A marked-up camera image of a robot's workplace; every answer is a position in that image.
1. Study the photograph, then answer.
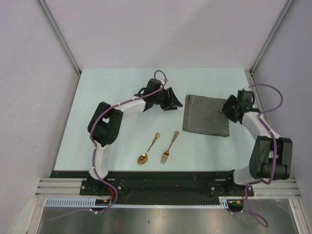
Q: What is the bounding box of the gold fork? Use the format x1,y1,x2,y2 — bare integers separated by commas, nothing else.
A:
160,131,179,165

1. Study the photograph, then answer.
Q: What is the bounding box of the left aluminium frame post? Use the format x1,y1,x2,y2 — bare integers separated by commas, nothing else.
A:
36,0,82,75

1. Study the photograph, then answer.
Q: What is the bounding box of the front aluminium frame rail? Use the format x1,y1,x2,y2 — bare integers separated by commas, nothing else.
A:
36,178,301,199

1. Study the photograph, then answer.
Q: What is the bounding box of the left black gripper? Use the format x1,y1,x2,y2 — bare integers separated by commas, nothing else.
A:
152,87,182,111

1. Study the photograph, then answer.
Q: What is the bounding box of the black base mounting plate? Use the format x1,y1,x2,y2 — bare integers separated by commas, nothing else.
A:
50,171,254,206

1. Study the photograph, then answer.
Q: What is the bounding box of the right aluminium side rail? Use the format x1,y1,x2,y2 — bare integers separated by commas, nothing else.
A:
246,69,271,132

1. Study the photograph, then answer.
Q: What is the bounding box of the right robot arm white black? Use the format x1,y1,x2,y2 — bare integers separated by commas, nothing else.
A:
221,87,293,195

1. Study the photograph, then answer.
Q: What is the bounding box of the gold spoon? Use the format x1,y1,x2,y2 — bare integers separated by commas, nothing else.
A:
137,133,160,165

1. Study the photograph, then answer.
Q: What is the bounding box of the aluminium frame post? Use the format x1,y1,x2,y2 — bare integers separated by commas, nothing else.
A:
249,0,296,75
36,0,82,75

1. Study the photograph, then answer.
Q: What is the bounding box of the white slotted cable duct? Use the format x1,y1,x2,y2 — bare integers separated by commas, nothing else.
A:
45,196,244,210

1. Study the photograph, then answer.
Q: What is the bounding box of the grey cloth napkin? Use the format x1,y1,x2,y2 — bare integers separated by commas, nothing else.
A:
182,95,230,137

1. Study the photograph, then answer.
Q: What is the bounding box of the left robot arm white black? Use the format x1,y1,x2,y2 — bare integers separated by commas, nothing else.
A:
88,78,183,195

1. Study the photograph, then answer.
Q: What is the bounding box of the right aluminium frame post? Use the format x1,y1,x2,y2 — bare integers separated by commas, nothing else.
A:
249,0,296,75

